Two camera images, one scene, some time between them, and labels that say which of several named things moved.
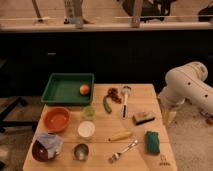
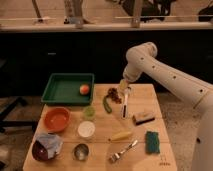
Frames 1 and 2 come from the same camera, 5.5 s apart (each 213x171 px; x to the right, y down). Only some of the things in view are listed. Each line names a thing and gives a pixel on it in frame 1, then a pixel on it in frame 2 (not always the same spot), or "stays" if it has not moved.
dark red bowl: x=39 y=151 stays
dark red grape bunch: x=113 y=93 stays
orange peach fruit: x=84 y=89 stays
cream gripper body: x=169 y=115 -> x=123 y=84
